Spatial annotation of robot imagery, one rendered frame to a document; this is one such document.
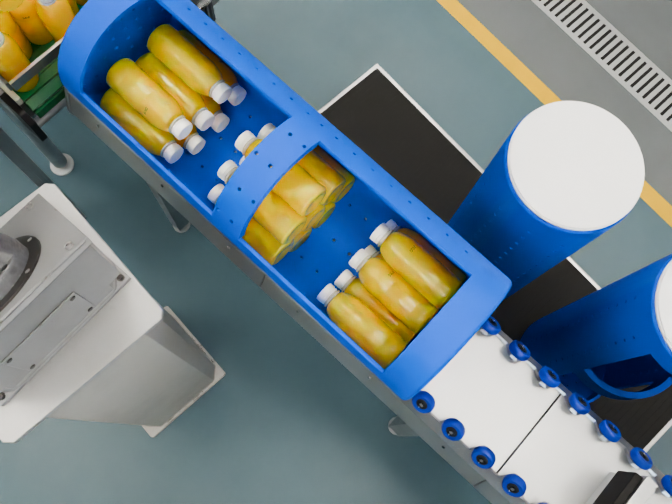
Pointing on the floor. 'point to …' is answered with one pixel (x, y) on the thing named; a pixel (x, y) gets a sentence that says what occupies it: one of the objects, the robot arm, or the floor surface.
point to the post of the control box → (25, 162)
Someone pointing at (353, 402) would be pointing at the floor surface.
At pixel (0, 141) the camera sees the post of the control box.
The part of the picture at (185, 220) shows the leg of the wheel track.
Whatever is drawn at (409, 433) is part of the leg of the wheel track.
